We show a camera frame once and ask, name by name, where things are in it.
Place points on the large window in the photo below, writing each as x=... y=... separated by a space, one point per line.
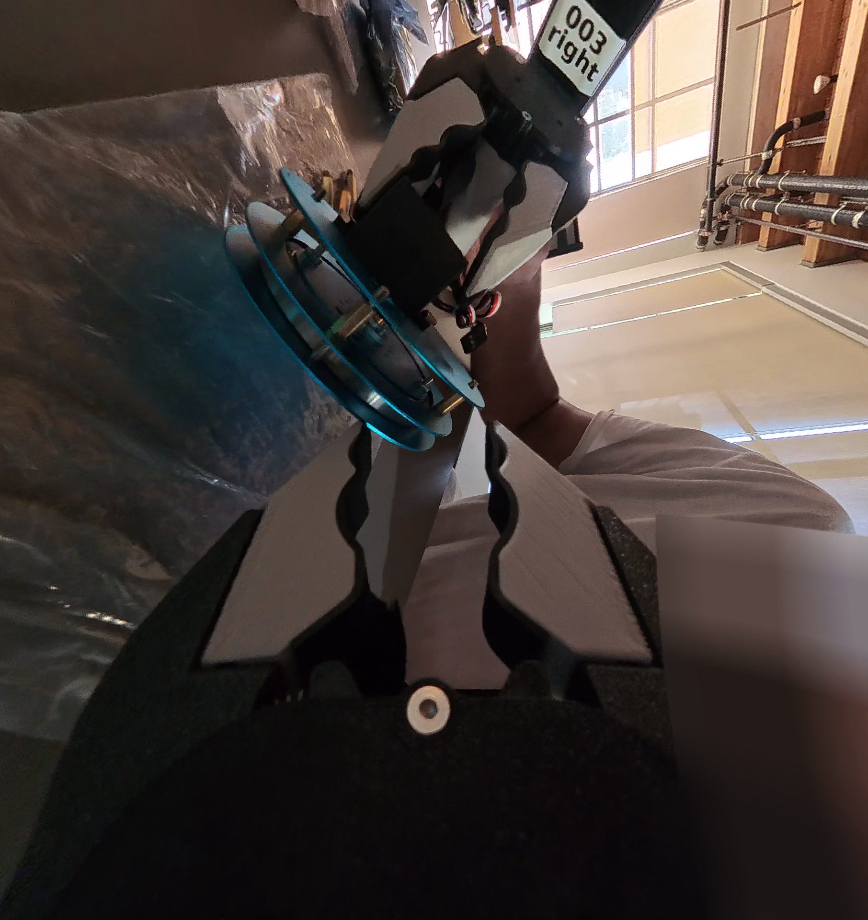
x=657 y=108

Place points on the blue round turntable base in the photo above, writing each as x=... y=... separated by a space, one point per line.
x=312 y=309

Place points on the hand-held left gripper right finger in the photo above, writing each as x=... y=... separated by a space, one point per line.
x=570 y=568

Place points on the clear plastic bag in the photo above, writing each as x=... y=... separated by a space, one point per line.
x=118 y=287

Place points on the grey desk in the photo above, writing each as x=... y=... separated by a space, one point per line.
x=118 y=50

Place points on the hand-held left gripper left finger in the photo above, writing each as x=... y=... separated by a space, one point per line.
x=283 y=568

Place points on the black servo motor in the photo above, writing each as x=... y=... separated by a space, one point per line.
x=405 y=244

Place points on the black wall pipes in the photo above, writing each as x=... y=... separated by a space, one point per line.
x=800 y=183

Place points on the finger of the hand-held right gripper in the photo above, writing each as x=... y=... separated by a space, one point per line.
x=534 y=208
x=419 y=136

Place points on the person's right hand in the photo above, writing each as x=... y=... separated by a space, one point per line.
x=527 y=309

